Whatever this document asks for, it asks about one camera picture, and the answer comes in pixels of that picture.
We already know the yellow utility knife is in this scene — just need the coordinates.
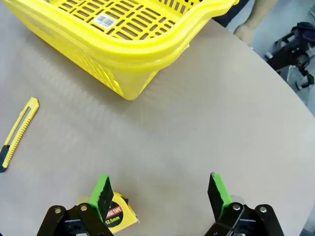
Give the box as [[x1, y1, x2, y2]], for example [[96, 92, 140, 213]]
[[0, 97, 40, 173]]

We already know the white barcode sticker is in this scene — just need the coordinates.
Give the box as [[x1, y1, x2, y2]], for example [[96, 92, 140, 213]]
[[93, 14, 116, 29]]

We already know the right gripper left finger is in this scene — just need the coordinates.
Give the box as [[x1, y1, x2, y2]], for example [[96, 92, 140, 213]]
[[36, 174, 115, 236]]

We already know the person's left hand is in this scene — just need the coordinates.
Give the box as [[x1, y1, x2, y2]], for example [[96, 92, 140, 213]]
[[233, 23, 255, 45]]

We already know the yellow plastic shopping basket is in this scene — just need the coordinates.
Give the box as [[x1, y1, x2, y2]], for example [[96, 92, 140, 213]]
[[2, 0, 240, 101]]

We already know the yellow tape measure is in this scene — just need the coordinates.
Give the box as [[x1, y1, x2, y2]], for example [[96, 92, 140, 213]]
[[78, 192, 141, 234]]

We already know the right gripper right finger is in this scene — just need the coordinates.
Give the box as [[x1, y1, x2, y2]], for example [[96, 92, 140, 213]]
[[204, 172, 285, 236]]

